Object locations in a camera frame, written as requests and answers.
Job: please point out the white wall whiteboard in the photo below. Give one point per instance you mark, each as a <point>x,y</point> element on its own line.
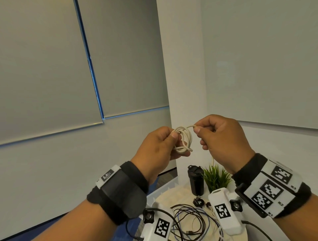
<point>263,57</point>

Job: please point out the small potted grass plant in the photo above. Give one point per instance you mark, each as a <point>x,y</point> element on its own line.
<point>217,177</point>

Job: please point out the clear plastic storage bin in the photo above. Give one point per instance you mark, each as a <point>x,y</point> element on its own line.
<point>161,188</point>

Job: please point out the round white table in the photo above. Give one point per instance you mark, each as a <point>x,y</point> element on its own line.
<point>183,196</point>

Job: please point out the person's left hand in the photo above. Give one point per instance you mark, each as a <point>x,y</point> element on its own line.
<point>154,151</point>

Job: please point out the black marker wristband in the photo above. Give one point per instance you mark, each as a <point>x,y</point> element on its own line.
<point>246,166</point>
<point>124,191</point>

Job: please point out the black tumbler with lid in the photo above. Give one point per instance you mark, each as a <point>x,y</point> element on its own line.
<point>196,181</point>

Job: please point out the person's right hand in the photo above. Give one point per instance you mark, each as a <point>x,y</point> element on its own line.
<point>223,141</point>

